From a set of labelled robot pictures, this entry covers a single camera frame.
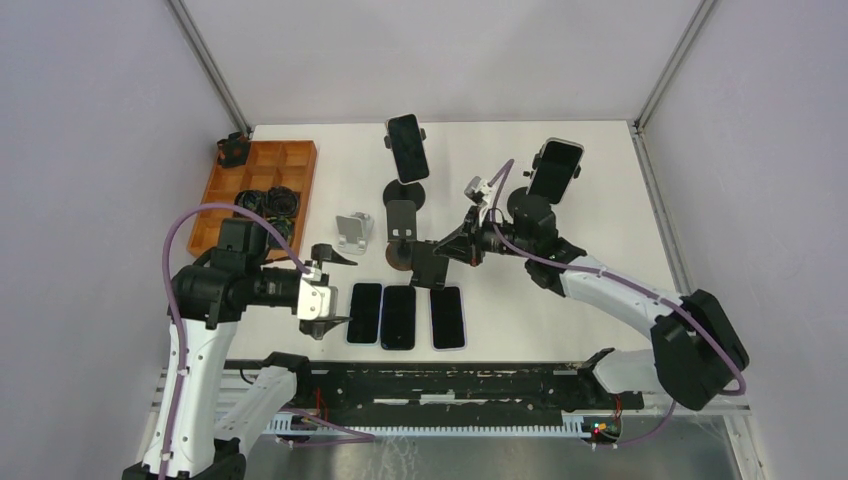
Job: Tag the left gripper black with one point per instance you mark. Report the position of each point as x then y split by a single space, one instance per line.
322 252

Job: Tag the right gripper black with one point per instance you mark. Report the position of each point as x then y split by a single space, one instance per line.
468 245

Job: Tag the black folding phone stand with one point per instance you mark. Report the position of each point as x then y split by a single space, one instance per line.
429 270

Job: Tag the phone with light blue case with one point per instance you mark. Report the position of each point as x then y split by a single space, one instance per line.
364 312

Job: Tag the phone stand brown round base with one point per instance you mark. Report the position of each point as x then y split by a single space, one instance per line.
402 233

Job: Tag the silver folding phone stand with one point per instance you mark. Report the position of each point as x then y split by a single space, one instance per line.
353 232

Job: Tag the black phone dark case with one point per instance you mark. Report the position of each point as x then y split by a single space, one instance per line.
398 318

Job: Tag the phone with white case centre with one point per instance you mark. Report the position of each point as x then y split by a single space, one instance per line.
447 319

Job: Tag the phone with white case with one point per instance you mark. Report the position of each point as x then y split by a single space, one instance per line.
559 147
447 319

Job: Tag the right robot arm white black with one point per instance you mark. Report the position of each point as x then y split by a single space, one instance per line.
695 354

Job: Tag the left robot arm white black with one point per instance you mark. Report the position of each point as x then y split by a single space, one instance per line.
189 441

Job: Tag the black phone stand right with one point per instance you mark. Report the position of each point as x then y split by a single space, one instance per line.
517 199

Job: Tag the phone with white case right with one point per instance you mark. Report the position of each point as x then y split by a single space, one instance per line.
559 147

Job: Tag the black round object in tray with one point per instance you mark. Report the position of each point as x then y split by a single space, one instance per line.
281 201

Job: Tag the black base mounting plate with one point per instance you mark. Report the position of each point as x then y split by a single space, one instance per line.
467 394

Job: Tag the wooden compartment tray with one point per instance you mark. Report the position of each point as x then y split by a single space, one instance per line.
269 164

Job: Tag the small black orange clamp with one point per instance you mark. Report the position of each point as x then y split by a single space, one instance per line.
233 151

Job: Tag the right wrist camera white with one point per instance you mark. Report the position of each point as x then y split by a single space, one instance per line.
479 192

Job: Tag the white slotted cable duct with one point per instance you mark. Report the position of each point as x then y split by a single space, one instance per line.
284 424

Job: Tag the aluminium frame rail left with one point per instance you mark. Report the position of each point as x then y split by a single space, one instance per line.
207 63

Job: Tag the aluminium frame rail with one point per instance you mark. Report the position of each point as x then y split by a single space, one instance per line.
207 63
680 52

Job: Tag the aluminium frame rail right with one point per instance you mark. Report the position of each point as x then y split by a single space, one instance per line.
680 52

